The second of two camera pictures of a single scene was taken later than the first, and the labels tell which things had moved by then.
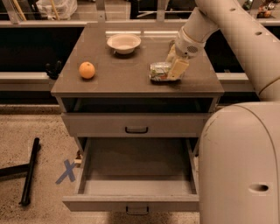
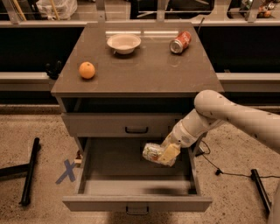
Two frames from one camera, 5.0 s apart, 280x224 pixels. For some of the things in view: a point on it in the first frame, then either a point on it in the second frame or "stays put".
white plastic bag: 59,10 stays put
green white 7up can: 159,71 → 150,152
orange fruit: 87,70 stays put
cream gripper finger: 178,69 → 169,155
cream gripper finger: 171,55 → 168,141
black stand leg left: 25,170 stays put
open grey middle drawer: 118,172 stays put
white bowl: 123,44 stays put
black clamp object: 55,72 stays put
